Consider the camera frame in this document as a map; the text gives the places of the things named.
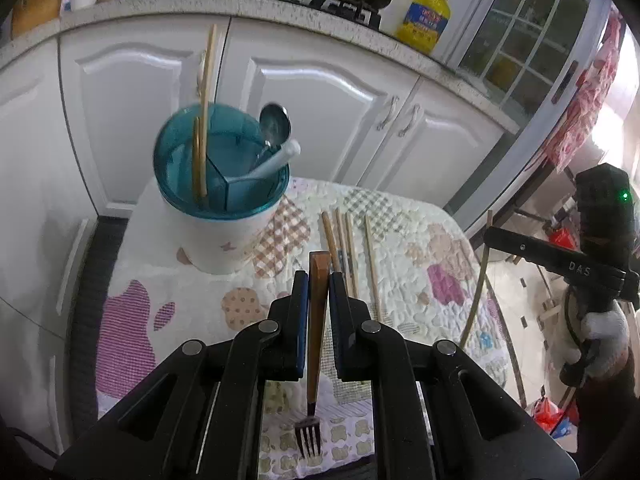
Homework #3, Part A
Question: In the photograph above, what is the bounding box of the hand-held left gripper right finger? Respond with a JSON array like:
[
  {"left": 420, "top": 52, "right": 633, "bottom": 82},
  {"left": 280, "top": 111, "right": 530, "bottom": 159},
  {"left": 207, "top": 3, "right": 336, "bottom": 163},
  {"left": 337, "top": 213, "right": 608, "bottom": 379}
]
[{"left": 326, "top": 271, "right": 582, "bottom": 480}]

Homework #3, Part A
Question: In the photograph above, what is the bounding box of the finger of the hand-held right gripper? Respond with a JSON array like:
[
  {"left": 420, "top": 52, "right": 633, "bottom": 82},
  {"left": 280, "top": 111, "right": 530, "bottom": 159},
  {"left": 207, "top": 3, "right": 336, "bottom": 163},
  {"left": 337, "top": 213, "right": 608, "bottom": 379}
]
[{"left": 482, "top": 225, "right": 552, "bottom": 269}]

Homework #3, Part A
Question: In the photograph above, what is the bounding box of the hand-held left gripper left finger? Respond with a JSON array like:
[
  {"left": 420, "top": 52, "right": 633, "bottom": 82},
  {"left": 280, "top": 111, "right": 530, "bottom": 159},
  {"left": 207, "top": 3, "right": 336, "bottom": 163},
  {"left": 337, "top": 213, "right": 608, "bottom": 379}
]
[{"left": 54, "top": 270, "right": 310, "bottom": 480}]

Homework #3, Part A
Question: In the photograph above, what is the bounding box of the wooden handled fork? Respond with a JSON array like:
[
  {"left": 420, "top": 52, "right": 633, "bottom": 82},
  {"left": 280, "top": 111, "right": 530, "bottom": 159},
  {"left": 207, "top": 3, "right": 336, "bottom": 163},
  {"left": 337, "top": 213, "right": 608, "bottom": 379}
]
[{"left": 294, "top": 251, "right": 332, "bottom": 459}]

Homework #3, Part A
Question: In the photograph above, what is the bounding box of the white utensil holder teal rim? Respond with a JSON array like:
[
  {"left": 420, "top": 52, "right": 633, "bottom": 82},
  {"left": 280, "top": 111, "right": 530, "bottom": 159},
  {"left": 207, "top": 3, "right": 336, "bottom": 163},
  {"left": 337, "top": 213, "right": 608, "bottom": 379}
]
[{"left": 152, "top": 102, "right": 291, "bottom": 276}]

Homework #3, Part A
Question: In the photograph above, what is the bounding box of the white spoon handle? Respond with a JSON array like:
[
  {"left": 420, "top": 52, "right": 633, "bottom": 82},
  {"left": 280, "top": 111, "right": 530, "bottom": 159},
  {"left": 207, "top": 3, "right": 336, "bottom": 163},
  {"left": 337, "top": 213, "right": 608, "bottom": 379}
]
[{"left": 227, "top": 139, "right": 302, "bottom": 184}]

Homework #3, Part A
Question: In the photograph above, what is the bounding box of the metal spoon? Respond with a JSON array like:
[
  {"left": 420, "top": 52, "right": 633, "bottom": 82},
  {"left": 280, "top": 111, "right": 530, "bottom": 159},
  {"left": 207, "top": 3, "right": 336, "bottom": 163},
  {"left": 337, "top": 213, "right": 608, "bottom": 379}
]
[{"left": 252, "top": 103, "right": 292, "bottom": 171}]

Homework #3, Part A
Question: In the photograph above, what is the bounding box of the person's right forearm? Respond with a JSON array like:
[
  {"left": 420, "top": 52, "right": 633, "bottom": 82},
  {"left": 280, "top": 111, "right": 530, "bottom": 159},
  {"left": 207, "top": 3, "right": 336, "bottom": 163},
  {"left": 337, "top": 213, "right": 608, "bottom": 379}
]
[{"left": 572, "top": 360, "right": 633, "bottom": 466}]

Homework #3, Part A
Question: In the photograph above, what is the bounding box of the person's right hand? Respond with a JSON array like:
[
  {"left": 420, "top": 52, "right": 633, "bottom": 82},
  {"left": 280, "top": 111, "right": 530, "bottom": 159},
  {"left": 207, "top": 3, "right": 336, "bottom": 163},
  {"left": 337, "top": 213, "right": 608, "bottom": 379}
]
[{"left": 579, "top": 304, "right": 632, "bottom": 382}]

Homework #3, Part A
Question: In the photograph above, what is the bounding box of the patchwork quilted cloth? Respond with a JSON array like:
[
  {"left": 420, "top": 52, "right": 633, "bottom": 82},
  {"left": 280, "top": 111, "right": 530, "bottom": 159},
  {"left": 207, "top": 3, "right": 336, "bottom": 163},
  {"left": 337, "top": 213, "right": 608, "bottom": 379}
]
[{"left": 95, "top": 176, "right": 511, "bottom": 478}]

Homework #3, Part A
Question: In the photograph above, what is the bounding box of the pink floral hanging cloth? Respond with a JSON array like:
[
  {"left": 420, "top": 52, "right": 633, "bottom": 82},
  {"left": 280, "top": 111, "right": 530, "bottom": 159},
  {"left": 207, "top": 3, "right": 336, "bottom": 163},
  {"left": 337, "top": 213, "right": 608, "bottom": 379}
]
[{"left": 545, "top": 7, "right": 627, "bottom": 174}]

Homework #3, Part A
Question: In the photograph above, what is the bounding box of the red plastic bag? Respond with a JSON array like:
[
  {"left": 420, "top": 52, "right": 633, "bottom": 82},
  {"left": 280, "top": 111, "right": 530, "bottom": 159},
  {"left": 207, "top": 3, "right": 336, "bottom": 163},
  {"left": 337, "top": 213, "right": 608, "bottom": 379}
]
[{"left": 531, "top": 396, "right": 567, "bottom": 434}]

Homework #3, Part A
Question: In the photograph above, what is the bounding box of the glass door cabinet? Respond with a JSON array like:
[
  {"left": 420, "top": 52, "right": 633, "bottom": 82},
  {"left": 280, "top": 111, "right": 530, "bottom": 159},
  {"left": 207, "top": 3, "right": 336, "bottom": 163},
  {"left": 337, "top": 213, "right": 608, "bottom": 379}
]
[{"left": 457, "top": 0, "right": 609, "bottom": 107}]

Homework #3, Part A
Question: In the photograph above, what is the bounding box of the white kitchen base cabinet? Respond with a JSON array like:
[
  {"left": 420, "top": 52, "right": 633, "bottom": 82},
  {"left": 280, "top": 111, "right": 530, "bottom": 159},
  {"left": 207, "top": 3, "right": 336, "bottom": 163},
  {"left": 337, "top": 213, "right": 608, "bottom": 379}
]
[{"left": 0, "top": 7, "right": 521, "bottom": 431}]

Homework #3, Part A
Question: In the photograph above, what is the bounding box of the yellow cooking oil bottle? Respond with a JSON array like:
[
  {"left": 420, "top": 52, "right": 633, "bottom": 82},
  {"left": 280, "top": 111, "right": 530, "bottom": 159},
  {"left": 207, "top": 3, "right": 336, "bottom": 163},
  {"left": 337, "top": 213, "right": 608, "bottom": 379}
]
[{"left": 395, "top": 0, "right": 452, "bottom": 56}]

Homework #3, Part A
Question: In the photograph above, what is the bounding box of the black cable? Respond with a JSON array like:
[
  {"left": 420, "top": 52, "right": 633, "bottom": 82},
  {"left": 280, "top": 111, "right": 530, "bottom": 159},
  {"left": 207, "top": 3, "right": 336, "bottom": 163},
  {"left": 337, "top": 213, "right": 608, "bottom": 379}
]
[
  {"left": 564, "top": 290, "right": 585, "bottom": 353},
  {"left": 0, "top": 425, "right": 62, "bottom": 463}
]

